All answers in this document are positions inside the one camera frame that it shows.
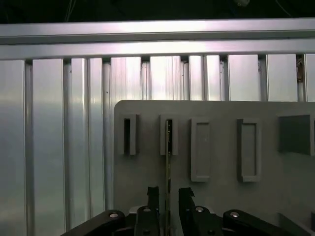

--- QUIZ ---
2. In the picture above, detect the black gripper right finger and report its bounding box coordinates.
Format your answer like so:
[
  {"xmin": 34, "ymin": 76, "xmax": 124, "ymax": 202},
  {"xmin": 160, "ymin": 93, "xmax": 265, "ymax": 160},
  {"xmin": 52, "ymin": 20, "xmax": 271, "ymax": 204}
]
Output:
[{"xmin": 178, "ymin": 187, "xmax": 309, "ymax": 236}]

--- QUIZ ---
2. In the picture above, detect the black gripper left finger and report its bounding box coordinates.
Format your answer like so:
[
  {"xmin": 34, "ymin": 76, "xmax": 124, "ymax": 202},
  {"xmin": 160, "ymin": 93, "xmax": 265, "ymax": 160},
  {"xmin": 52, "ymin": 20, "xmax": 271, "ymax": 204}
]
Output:
[{"xmin": 61, "ymin": 186, "xmax": 160, "ymax": 236}]

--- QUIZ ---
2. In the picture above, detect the green RAM stick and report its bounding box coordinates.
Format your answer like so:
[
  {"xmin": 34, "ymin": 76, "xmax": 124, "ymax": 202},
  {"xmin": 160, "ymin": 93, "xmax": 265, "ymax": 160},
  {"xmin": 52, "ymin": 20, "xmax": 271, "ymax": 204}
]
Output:
[{"xmin": 166, "ymin": 118, "xmax": 172, "ymax": 236}]

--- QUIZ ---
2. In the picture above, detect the grey parts rack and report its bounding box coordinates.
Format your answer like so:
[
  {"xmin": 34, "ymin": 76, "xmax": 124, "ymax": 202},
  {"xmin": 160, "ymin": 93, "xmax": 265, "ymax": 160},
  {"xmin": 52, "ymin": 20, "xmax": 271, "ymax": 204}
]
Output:
[{"xmin": 113, "ymin": 99, "xmax": 315, "ymax": 236}]

